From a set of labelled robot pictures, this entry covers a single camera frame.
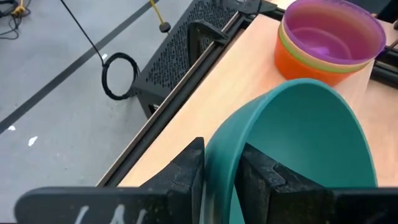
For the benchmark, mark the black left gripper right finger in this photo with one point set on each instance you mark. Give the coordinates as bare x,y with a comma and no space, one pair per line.
295,205

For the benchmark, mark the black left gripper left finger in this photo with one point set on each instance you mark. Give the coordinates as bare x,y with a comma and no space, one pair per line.
124,205

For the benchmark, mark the teal plastic bowl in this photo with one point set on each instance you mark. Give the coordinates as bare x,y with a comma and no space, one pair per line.
311,130

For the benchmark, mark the orange plastic bowl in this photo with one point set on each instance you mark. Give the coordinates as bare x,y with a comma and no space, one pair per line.
292,67

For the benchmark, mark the green plastic bowl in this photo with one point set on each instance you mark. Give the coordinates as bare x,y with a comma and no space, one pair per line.
323,66

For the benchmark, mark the purple plastic bowl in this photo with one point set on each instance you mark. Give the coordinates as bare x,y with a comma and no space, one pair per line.
326,31

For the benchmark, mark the black perforated control box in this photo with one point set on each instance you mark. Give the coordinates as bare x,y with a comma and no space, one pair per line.
174,53

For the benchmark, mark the black aluminium table frame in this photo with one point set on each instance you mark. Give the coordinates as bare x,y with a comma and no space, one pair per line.
174,102

